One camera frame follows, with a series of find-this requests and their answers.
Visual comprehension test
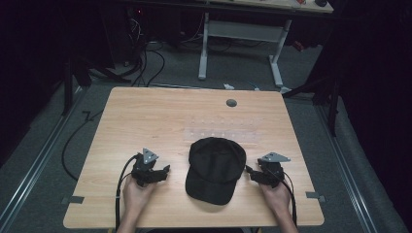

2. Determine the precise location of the metal floor rail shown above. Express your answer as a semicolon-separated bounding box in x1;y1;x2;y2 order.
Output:
0;86;87;229
315;104;379;233

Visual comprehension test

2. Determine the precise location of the bundle of black cables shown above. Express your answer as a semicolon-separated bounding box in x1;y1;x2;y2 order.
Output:
124;13;167;88

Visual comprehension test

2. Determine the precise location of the person's right hand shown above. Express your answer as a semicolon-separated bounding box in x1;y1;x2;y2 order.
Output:
258;179;292;218

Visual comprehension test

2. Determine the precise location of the clear tape patch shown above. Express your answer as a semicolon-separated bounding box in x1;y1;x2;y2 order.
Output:
184;126;260;143

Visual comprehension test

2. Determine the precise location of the person's left hand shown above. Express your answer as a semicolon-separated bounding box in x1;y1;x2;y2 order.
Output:
121;175;157;218

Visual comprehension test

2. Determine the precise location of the black metal stand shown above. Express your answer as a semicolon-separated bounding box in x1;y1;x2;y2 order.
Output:
60;54;132;117
281;72;342;138

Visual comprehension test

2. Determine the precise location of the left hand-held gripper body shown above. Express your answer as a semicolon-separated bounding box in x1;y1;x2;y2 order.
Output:
130;148;164;187

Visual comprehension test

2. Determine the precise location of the grey tape piece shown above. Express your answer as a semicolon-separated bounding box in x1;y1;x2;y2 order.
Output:
60;195;86;206
305;190;326;204

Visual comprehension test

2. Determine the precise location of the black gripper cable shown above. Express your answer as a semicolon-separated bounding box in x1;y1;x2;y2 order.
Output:
271;168;298;228
114;153;140;233

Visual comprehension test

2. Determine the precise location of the black floor cable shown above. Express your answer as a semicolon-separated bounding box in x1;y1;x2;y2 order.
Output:
60;110;105;183

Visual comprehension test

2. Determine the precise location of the white-framed desk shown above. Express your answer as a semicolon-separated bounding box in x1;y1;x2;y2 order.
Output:
181;0;335;89

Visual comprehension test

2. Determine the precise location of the black baseball cap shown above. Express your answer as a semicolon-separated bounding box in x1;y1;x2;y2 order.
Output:
185;136;248;206

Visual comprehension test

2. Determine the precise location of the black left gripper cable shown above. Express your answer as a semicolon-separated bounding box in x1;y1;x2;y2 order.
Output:
114;153;140;233

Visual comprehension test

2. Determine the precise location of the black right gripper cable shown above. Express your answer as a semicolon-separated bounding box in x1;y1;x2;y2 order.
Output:
271;168;298;228

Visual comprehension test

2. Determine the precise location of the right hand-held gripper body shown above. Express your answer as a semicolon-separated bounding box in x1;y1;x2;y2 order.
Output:
257;151;292;189

